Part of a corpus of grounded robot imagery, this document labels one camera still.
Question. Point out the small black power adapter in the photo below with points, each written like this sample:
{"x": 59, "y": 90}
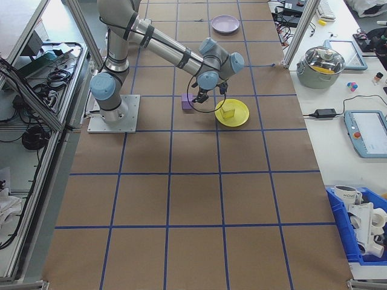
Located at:
{"x": 325, "y": 113}

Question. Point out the blue storage bin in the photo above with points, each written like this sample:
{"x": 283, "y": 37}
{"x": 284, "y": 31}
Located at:
{"x": 338, "y": 229}

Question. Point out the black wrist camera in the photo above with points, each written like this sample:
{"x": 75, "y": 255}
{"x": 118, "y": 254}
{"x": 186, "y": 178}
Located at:
{"x": 223, "y": 87}

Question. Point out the blue teach pendant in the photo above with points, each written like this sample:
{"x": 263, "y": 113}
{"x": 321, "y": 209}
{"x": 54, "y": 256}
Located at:
{"x": 347, "y": 56}
{"x": 372, "y": 136}

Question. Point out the large black power brick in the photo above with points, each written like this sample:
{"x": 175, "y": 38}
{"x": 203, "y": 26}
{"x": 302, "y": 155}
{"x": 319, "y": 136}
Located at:
{"x": 288, "y": 20}

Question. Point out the small colourful toy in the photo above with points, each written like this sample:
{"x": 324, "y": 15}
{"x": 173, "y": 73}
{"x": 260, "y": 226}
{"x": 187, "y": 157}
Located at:
{"x": 352, "y": 86}

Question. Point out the aluminium profile bar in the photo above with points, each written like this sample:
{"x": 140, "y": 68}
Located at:
{"x": 367, "y": 285}
{"x": 24, "y": 285}

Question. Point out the light purple plate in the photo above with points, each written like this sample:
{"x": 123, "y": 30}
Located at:
{"x": 225, "y": 24}

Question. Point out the white plastic pipe fitting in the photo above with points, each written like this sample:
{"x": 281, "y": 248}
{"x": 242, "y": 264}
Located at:
{"x": 367, "y": 223}

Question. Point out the dark green board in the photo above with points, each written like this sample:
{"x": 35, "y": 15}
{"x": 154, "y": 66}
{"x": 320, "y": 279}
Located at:
{"x": 39, "y": 65}

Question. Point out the white keyboard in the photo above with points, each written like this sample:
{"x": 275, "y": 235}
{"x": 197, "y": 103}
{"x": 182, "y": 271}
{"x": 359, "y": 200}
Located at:
{"x": 326, "y": 10}

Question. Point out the small bottle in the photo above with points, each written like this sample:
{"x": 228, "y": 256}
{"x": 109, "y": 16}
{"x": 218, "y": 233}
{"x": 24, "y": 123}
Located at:
{"x": 377, "y": 78}

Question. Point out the glass pot lid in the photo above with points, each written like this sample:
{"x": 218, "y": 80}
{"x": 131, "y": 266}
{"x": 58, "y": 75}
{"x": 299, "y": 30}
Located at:
{"x": 320, "y": 59}

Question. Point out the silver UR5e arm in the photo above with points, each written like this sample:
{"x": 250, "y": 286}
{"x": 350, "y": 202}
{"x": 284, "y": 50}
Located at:
{"x": 115, "y": 45}

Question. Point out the grey electronics box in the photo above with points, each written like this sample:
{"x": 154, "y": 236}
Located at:
{"x": 33, "y": 42}

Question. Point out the yellow plate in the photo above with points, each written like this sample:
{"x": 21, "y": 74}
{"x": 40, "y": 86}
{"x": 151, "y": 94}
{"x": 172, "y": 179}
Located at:
{"x": 240, "y": 117}

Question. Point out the black device with red parts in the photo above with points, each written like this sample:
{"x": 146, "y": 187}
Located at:
{"x": 367, "y": 45}

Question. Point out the yellow block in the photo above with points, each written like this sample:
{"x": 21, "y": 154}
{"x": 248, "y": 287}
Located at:
{"x": 227, "y": 111}

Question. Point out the purple block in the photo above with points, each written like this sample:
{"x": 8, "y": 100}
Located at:
{"x": 187, "y": 104}

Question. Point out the aluminium profile post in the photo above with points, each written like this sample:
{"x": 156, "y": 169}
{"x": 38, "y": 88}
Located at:
{"x": 297, "y": 33}

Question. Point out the yellow plastic toy piece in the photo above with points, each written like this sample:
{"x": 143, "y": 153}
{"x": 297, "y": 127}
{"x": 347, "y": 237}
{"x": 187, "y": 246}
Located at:
{"x": 325, "y": 71}

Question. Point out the white mug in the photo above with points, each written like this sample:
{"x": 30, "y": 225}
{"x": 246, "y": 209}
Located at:
{"x": 344, "y": 196}

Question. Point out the white plastic bag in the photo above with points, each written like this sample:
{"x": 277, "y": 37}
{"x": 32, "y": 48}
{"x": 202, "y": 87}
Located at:
{"x": 366, "y": 7}

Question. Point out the steel cooking pot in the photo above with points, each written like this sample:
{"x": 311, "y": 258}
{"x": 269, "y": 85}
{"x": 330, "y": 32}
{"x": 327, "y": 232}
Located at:
{"x": 314, "y": 80}

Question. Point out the V-shaped metal bar frame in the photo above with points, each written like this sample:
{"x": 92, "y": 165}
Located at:
{"x": 36, "y": 105}

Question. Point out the white cloth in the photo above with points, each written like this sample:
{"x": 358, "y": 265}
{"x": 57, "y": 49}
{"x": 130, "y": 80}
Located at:
{"x": 9, "y": 208}

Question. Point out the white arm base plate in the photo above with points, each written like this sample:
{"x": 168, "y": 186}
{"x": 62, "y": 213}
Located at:
{"x": 131, "y": 121}

